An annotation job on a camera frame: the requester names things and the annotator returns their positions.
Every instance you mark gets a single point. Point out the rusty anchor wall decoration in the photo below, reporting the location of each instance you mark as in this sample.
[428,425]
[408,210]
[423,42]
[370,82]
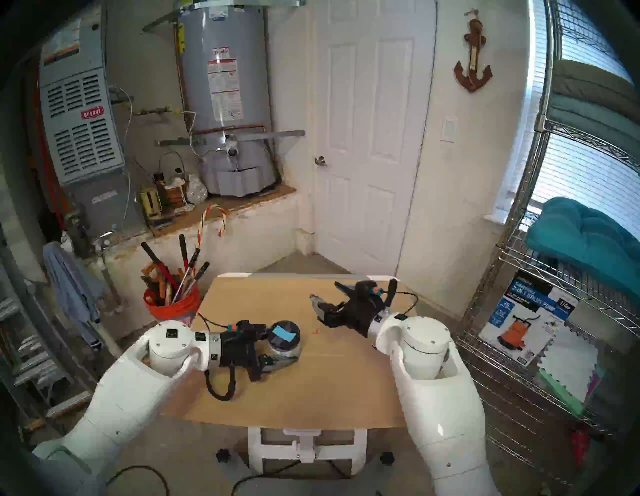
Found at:
[474,47]

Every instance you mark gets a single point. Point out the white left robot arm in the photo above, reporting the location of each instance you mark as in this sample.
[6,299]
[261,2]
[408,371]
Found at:
[125,400]

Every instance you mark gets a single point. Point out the teal tufted cushion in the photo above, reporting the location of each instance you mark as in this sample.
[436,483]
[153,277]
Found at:
[580,240]

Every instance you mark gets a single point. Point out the red object on shelf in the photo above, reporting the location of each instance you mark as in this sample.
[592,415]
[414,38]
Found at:
[580,445]

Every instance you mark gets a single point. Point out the green paper folder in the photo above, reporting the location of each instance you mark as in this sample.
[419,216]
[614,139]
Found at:
[557,390]

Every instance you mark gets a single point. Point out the wooden heater platform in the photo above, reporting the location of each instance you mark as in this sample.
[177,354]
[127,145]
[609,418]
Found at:
[225,204]

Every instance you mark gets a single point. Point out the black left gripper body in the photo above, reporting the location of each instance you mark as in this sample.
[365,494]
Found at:
[240,350]

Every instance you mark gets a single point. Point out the orange plastic bucket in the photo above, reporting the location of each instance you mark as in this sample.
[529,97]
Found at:
[172,311]

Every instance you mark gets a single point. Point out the foil wrapped object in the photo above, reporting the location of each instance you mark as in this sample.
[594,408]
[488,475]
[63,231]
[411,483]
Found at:
[196,191]

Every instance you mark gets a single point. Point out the tan table cover sheet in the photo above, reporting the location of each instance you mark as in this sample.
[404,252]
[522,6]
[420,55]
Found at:
[310,395]

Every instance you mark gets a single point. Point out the sage green folded cushion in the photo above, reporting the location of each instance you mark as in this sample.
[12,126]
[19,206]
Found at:
[600,122]

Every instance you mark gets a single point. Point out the white light switch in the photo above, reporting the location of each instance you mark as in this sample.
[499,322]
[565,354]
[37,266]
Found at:
[449,130]

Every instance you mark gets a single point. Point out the white panel door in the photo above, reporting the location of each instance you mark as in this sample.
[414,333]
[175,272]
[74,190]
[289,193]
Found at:
[372,150]

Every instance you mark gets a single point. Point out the blue hanging cloth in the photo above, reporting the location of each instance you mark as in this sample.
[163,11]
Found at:
[70,290]

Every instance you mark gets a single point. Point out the utility pump cardboard box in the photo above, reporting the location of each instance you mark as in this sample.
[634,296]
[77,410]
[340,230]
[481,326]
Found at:
[530,315]

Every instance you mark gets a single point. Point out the black star knob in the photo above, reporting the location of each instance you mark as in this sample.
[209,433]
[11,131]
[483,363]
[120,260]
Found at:
[386,457]
[222,456]

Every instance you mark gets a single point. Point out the brass gas pipe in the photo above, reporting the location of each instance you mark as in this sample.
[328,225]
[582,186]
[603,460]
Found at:
[157,111]

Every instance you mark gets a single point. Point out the white window blinds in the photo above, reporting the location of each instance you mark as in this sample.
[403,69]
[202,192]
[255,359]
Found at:
[585,175]

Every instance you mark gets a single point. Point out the black lid with blue tape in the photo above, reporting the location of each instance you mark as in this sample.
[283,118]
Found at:
[283,332]

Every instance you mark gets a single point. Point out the gray metal ladder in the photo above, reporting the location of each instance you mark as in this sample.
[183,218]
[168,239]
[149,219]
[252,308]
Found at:
[15,310]

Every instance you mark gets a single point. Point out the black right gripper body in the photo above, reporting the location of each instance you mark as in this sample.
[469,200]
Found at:
[357,312]

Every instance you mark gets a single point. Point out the striped candy cane decoration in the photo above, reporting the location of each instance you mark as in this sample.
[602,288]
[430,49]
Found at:
[201,235]

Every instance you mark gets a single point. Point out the white jar of blue paint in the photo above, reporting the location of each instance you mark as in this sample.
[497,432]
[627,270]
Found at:
[290,351]

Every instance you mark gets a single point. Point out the gray water heater tank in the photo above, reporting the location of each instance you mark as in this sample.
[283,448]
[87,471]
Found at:
[245,75]

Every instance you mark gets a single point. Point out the black grip metal tool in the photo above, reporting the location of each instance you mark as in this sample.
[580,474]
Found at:
[194,255]
[202,269]

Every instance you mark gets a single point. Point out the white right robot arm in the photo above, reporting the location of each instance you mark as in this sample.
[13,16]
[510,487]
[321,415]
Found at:
[440,400]

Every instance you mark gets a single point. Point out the olive folded cushion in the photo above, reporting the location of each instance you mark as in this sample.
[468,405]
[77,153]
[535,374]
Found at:
[600,82]

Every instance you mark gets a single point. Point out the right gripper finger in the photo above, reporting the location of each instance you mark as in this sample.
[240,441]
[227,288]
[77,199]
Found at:
[345,288]
[322,306]

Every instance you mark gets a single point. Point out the gray Bryant furnace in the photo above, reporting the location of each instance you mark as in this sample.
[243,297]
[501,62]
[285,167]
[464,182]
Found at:
[80,145]

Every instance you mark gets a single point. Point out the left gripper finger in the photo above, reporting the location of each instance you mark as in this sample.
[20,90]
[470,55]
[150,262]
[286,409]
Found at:
[262,331]
[280,362]

